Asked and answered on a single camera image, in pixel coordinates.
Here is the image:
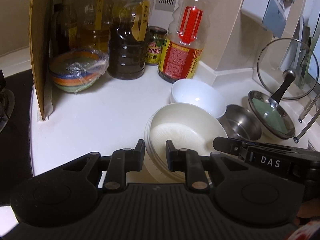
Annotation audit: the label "stainless steel bowl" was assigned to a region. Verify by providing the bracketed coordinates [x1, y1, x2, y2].
[219, 104, 262, 141]

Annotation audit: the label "cream ribbed plastic bowl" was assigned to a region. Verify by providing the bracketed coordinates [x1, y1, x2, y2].
[144, 103, 228, 183]

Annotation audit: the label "white floral ceramic bowl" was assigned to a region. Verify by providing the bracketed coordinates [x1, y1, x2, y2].
[170, 79, 227, 119]

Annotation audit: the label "stack of colourful bowls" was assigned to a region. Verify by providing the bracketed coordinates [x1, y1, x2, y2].
[49, 49, 109, 94]

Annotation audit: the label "person right hand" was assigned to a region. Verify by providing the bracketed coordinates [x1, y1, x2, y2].
[289, 198, 319, 239]

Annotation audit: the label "glass pot lid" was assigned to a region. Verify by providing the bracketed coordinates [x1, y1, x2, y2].
[257, 38, 319, 100]

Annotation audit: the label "cutting boards by window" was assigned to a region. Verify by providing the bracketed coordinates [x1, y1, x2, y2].
[280, 16, 319, 100]

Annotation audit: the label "green labelled sauce jar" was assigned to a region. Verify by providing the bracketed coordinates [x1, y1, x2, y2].
[145, 26, 167, 65]

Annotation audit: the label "black gas stove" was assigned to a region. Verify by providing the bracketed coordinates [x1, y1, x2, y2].
[1, 69, 33, 206]

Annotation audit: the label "light oil bottle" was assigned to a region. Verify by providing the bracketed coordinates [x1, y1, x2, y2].
[79, 0, 114, 53]

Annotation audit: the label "dark oil bottle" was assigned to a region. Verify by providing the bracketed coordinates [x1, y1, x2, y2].
[107, 0, 153, 80]

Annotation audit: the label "small yellow capped bottle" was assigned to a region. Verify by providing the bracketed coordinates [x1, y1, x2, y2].
[51, 0, 78, 57]

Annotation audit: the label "cardboard sheet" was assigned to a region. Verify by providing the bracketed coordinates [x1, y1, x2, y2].
[28, 0, 53, 121]

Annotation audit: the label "red handled soy sauce bottle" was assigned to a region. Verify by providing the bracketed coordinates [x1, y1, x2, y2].
[158, 0, 213, 83]

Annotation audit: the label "white blue wall appliance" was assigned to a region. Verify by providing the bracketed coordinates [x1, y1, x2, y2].
[241, 0, 296, 38]

